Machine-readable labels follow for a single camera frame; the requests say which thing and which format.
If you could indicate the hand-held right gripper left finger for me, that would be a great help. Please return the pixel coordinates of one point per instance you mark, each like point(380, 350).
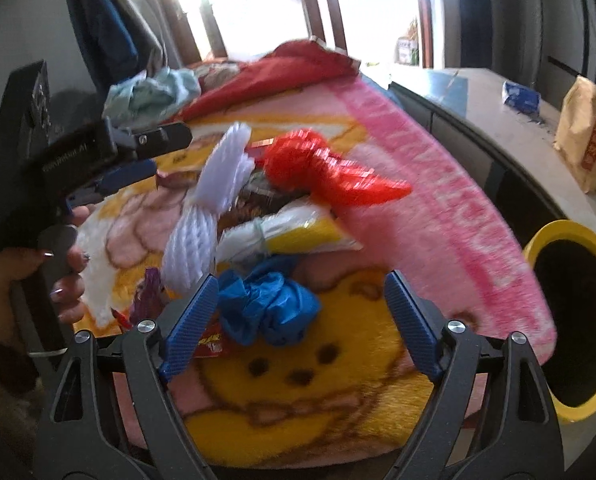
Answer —
point(192, 325)

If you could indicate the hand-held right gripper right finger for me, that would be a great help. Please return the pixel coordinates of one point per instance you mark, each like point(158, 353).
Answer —
point(408, 320)

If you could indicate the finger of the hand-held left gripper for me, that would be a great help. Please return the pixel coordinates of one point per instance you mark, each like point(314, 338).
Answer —
point(162, 137)
point(122, 176)

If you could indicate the red snack wrapper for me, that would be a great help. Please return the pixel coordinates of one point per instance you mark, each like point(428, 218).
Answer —
point(212, 347)

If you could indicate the blue plastic bag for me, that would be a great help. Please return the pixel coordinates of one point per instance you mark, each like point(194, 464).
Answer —
point(273, 300)

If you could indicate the yellow black trash bin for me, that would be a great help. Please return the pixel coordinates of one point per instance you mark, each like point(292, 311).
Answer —
point(553, 232)

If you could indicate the person's left hand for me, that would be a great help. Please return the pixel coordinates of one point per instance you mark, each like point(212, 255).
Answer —
point(0, 290)

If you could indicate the light blue cloth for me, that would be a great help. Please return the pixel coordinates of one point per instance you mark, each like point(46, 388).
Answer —
point(152, 92)

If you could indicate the purple wrapper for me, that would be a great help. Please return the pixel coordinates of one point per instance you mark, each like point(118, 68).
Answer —
point(150, 290)

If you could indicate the pink yellow printed blanket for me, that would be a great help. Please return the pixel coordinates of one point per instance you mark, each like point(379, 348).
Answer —
point(328, 385)

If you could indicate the dark snack wrapper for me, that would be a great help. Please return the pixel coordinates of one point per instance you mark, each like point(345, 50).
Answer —
point(258, 200)

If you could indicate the grey hanging garment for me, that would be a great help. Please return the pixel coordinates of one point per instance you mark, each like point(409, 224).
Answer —
point(147, 10)

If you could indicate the dark blue hanging garment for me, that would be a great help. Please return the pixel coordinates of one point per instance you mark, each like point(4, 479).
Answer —
point(102, 20)

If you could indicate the yellow white plastic bag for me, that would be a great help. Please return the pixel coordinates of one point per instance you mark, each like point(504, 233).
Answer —
point(303, 232)

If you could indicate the red cloth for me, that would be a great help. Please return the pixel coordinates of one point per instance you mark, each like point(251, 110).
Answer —
point(288, 75)

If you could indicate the white coffee table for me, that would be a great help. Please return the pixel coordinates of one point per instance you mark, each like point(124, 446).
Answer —
point(478, 110)

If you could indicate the brown paper bag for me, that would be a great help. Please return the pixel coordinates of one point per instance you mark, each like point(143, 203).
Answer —
point(583, 130)

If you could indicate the grey door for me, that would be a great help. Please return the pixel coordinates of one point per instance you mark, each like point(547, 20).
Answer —
point(573, 15)

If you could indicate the wooden window frame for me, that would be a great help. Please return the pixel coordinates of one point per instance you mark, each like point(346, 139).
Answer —
point(323, 5)

